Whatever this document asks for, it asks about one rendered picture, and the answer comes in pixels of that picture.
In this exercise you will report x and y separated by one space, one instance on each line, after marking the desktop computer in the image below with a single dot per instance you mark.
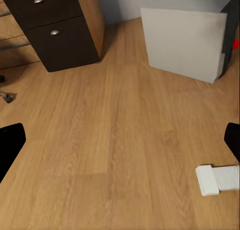
194 38

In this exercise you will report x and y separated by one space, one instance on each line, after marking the desk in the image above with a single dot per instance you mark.
212 180

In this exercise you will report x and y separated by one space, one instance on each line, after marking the cabinet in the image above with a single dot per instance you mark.
63 33
15 49

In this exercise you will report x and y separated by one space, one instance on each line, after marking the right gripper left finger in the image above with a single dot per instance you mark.
12 139

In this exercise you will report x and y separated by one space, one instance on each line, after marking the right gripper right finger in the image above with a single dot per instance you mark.
232 139

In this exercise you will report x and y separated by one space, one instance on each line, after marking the swivel chair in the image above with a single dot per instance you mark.
6 97

